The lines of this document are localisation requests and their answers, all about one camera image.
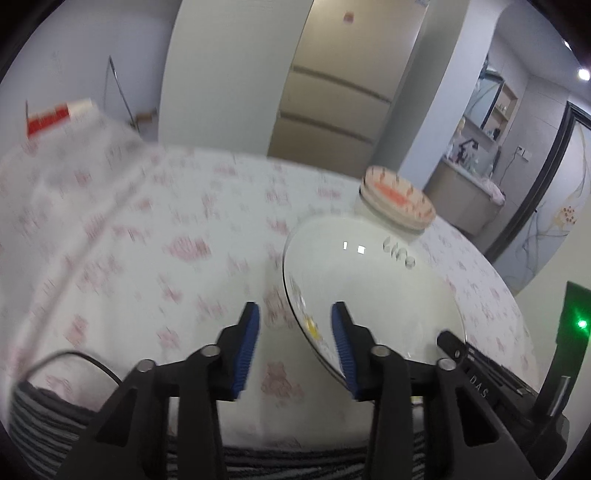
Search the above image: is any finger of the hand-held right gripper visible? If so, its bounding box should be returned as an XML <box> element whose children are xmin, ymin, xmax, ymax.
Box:
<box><xmin>436</xmin><ymin>330</ymin><xmax>469</xmax><ymax>363</ymax></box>

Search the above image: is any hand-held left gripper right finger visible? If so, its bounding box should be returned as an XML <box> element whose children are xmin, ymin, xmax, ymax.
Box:
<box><xmin>331</xmin><ymin>301</ymin><xmax>539</xmax><ymax>480</ymax></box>

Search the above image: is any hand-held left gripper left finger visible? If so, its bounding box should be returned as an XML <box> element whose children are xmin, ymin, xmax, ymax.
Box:
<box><xmin>60</xmin><ymin>301</ymin><xmax>260</xmax><ymax>480</ymax></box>

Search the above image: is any white cartoon print plate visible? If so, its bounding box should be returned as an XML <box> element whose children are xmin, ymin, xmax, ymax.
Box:
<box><xmin>281</xmin><ymin>217</ymin><xmax>468</xmax><ymax>384</ymax></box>

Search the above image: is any pink strawberry print bowl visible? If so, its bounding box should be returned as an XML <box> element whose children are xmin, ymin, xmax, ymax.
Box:
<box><xmin>359</xmin><ymin>165</ymin><xmax>437</xmax><ymax>232</ymax></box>

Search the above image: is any beige vanity cabinet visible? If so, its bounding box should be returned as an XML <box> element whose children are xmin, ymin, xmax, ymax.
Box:
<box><xmin>422</xmin><ymin>157</ymin><xmax>504</xmax><ymax>236</ymax></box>

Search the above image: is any pink towel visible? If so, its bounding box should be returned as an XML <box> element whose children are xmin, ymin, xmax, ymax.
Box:
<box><xmin>478</xmin><ymin>178</ymin><xmax>506</xmax><ymax>204</ymax></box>

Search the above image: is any white pink printed tablecloth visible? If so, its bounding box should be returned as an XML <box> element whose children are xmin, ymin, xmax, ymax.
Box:
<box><xmin>0</xmin><ymin>108</ymin><xmax>541</xmax><ymax>450</ymax></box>

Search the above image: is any dark framed glass door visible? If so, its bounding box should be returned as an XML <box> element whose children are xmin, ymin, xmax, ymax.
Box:
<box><xmin>482</xmin><ymin>102</ymin><xmax>591</xmax><ymax>296</ymax></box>

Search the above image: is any bathroom mirror cabinet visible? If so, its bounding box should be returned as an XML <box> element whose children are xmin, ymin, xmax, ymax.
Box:
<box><xmin>463</xmin><ymin>65</ymin><xmax>520</xmax><ymax>144</ymax></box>

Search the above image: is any gold refrigerator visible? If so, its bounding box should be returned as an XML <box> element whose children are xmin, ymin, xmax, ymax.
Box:
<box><xmin>268</xmin><ymin>0</ymin><xmax>432</xmax><ymax>169</ymax></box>

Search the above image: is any red cardboard box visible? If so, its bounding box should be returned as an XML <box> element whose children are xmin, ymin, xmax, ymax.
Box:
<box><xmin>25</xmin><ymin>98</ymin><xmax>98</xmax><ymax>139</ymax></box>

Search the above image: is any thin metal pole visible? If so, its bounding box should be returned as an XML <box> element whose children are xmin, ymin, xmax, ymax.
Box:
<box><xmin>104</xmin><ymin>55</ymin><xmax>139</xmax><ymax>130</ymax></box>

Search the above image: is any black cable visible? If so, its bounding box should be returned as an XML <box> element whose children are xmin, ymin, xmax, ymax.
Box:
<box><xmin>25</xmin><ymin>352</ymin><xmax>125</xmax><ymax>386</ymax></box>

